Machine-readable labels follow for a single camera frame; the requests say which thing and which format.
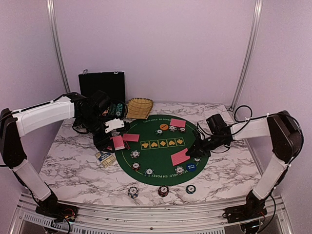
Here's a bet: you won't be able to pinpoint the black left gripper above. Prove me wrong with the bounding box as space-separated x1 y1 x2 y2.
78 112 115 153

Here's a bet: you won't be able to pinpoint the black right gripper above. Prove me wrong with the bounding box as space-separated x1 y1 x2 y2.
186 134 226 157

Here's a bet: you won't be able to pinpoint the dealt cards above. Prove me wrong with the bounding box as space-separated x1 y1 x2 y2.
170 118 186 128
171 148 191 166
122 134 140 142

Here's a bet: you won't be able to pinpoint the blue small blind button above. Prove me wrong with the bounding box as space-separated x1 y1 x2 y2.
186 163 197 172

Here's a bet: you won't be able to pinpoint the red playing card deck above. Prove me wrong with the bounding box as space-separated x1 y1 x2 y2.
111 136 125 150

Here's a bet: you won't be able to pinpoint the orange big blind button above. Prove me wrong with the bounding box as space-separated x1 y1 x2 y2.
159 124 169 131

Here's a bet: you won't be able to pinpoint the red black chip stack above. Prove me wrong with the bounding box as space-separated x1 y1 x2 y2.
158 185 169 197

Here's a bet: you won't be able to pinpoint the blue beige chip stack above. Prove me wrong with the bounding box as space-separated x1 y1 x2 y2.
128 186 138 199

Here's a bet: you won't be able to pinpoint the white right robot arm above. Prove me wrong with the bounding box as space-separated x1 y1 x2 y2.
186 110 304 218

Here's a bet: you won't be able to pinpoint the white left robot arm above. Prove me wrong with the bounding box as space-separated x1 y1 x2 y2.
0 91 111 217

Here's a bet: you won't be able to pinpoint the blue texas holdem card box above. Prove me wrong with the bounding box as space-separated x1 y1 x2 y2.
95 151 116 168

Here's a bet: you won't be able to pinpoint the green chip row in case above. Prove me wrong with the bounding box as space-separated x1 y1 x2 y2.
108 104 116 116

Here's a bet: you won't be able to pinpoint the round green poker mat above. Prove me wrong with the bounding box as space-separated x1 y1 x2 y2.
116 115 208 186

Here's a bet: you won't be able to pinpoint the teal chip row in case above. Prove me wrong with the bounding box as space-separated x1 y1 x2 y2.
116 103 123 117

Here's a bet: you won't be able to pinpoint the green teal chip stack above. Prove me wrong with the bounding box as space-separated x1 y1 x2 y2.
185 185 196 194

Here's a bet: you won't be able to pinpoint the woven bamboo tray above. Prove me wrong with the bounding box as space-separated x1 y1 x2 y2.
126 97 154 119

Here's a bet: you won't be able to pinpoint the black poker chip case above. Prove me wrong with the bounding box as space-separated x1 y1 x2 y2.
78 71 126 119

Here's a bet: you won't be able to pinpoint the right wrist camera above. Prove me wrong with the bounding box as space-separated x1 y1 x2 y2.
193 129 205 140

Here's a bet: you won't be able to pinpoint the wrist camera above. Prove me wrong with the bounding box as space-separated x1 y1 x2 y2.
193 129 205 140
104 118 127 133

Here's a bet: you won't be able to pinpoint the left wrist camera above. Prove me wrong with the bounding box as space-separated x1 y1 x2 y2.
104 118 127 133

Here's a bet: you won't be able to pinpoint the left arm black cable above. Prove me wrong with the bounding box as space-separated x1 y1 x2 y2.
0 94 74 169

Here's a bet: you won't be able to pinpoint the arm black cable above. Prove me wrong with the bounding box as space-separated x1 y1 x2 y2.
209 105 305 220
0 94 74 169

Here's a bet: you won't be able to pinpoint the front aluminium rail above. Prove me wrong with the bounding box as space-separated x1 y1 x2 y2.
9 195 293 234

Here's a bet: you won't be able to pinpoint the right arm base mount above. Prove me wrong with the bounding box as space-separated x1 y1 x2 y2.
222 204 268 223

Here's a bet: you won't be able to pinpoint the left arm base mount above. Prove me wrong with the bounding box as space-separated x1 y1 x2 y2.
36 203 78 222

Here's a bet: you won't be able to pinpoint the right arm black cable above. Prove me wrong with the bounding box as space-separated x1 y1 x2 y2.
209 105 305 220

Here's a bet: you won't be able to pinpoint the left aluminium frame post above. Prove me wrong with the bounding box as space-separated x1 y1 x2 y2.
46 0 71 93

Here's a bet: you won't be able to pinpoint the aluminium frame post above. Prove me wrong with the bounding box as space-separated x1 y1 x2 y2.
46 0 71 93
230 0 263 110

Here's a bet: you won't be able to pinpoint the right aluminium frame post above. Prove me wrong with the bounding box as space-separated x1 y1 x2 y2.
230 0 263 110

